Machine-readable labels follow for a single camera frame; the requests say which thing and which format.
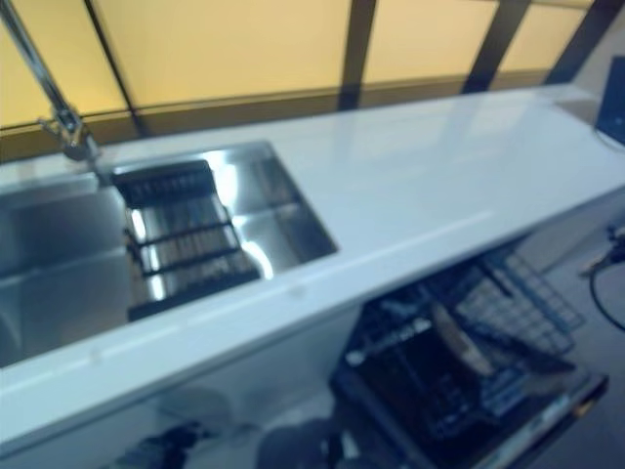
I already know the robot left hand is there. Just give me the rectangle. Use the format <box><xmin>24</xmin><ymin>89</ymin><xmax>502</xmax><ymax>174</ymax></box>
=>
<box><xmin>131</xmin><ymin>422</ymin><xmax>222</xmax><ymax>469</ymax></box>

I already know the grey dishwasher cutlery basket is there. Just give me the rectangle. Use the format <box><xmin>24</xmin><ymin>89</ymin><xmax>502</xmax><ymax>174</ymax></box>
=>
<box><xmin>480</xmin><ymin>365</ymin><xmax>533</xmax><ymax>416</ymax></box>

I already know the white glossy cabinet door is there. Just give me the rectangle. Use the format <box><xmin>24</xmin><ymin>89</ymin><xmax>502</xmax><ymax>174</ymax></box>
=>
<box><xmin>0</xmin><ymin>302</ymin><xmax>362</xmax><ymax>469</ymax></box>

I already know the stainless steel kitchen sink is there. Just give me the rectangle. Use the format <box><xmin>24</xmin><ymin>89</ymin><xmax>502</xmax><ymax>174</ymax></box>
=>
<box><xmin>0</xmin><ymin>140</ymin><xmax>341</xmax><ymax>370</ymax></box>

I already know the black dish drying rack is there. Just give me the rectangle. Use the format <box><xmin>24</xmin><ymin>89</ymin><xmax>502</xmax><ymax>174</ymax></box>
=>
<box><xmin>110</xmin><ymin>159</ymin><xmax>263</xmax><ymax>321</ymax></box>

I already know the chrome pull-down faucet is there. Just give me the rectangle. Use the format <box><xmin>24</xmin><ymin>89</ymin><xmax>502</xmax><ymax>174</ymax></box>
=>
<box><xmin>0</xmin><ymin>0</ymin><xmax>106</xmax><ymax>185</ymax></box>

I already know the open dishwasher with wire rack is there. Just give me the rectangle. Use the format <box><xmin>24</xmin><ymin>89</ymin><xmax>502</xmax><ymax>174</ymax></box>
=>
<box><xmin>341</xmin><ymin>251</ymin><xmax>587</xmax><ymax>441</ymax></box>

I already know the yellow backlit panel dark frame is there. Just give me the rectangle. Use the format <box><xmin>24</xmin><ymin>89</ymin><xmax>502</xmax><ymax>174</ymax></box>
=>
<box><xmin>0</xmin><ymin>0</ymin><xmax>606</xmax><ymax>163</ymax></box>

